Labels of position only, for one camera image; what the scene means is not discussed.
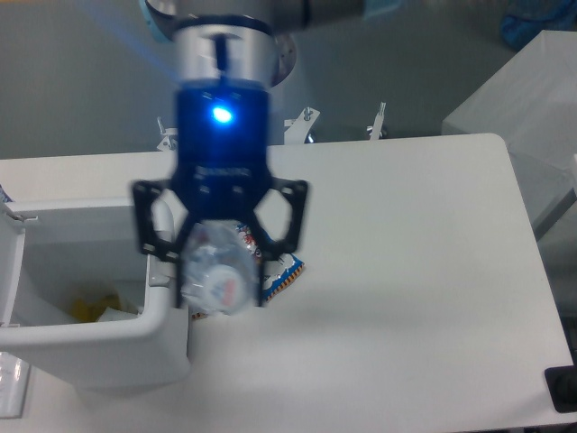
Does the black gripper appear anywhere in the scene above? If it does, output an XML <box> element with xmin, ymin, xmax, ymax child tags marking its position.
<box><xmin>131</xmin><ymin>79</ymin><xmax>309</xmax><ymax>308</ymax></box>

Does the clear plastic water bottle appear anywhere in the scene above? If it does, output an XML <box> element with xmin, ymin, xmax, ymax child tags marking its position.
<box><xmin>180</xmin><ymin>220</ymin><xmax>260</xmax><ymax>316</ymax></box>

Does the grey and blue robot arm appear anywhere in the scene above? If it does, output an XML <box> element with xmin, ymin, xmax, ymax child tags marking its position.
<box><xmin>131</xmin><ymin>1</ymin><xmax>397</xmax><ymax>269</ymax></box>

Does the white plastic trash can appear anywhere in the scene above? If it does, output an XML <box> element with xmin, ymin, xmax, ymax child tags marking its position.
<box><xmin>1</xmin><ymin>198</ymin><xmax>191</xmax><ymax>389</ymax></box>

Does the clear plastic box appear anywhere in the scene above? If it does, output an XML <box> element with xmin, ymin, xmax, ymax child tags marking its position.
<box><xmin>1</xmin><ymin>352</ymin><xmax>31</xmax><ymax>419</ymax></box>

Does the white covered table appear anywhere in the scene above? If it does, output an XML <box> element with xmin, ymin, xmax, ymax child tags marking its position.
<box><xmin>442</xmin><ymin>31</ymin><xmax>576</xmax><ymax>225</ymax></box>

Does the black device at table edge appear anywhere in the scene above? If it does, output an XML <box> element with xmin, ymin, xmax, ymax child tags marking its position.
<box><xmin>545</xmin><ymin>365</ymin><xmax>576</xmax><ymax>413</ymax></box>

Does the blue object in corner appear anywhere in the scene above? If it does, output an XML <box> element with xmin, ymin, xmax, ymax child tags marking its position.
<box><xmin>499</xmin><ymin>1</ymin><xmax>576</xmax><ymax>51</ymax></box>

